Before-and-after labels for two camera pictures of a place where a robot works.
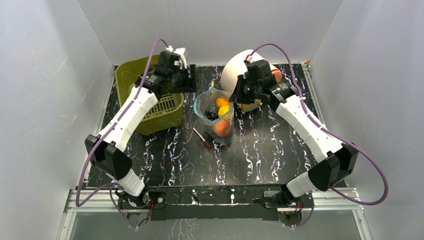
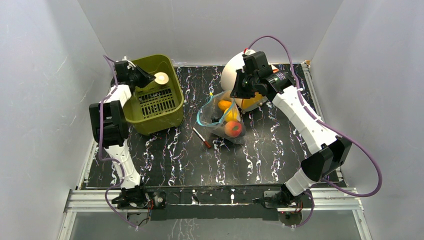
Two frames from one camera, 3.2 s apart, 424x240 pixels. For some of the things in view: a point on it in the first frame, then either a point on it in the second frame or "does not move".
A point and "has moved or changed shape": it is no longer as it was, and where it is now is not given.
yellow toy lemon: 222,110 → 231,114
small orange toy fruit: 221,102 has moved or changed shape
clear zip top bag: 215,113 has moved or changed shape
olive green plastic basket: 167,114 does not move
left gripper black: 190,85 → 147,78
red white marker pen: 200,137 does not move
